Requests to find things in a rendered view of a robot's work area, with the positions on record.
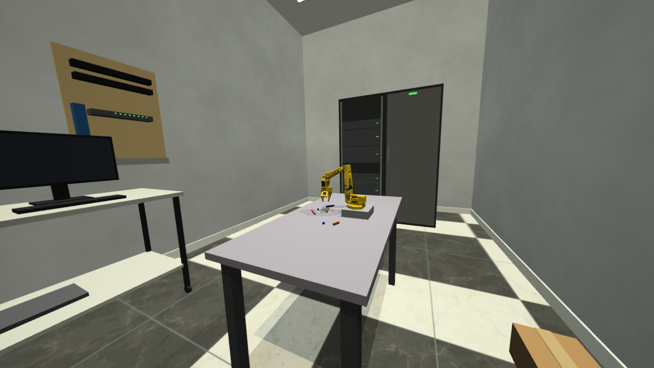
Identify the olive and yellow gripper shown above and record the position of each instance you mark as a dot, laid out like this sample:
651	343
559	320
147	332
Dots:
325	191

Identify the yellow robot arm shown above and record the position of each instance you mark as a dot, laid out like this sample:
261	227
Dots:
356	201

